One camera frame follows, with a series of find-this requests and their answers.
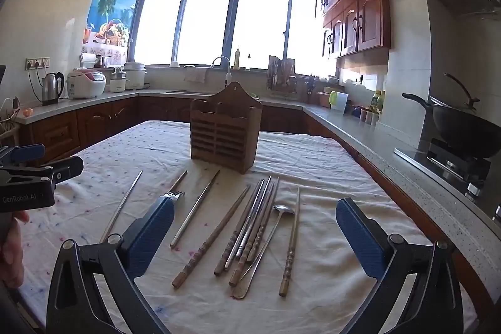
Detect condiment jar set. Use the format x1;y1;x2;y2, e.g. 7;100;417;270
359;108;381;126

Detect black wok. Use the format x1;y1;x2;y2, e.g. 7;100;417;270
402;73;501;159

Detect wooden utensil holder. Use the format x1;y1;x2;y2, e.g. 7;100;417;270
190;81;263;175

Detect white cloth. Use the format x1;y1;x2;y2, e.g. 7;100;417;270
184;67;207;84

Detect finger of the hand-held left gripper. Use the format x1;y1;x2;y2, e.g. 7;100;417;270
0;143;46;167
8;156;84;186

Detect white rice cooker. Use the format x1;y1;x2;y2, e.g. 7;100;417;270
67;69;107;100

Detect steel electric kettle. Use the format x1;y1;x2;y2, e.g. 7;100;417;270
41;72;65;106

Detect dish drying rack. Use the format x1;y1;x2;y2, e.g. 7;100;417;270
267;56;300;94

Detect metal spoon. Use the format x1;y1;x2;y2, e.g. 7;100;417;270
232;204;295;299

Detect gas stove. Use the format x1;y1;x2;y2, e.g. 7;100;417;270
393;138;501;225

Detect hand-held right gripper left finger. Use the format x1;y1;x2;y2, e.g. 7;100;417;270
46;196;175;334

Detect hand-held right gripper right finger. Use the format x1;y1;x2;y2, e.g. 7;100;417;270
335;197;464;334

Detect white speckled tablecloth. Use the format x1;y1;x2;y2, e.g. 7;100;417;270
16;120;480;334

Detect grey speckled countertop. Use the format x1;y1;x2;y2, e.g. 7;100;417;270
18;87;501;280

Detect person's left hand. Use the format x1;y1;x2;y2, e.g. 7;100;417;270
0;211;30;288

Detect tropical fruit wall poster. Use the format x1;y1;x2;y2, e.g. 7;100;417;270
82;0;141;64

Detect curved sink faucet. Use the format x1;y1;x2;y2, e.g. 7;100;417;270
211;56;232;88

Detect wall power outlets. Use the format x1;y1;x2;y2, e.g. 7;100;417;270
25;57;51;70

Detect white container with green lid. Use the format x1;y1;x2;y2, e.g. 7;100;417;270
329;90;349;116

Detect large kitchen window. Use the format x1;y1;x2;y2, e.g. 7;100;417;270
135;0;337;74

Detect white round cooker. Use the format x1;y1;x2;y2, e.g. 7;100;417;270
123;61;148;90

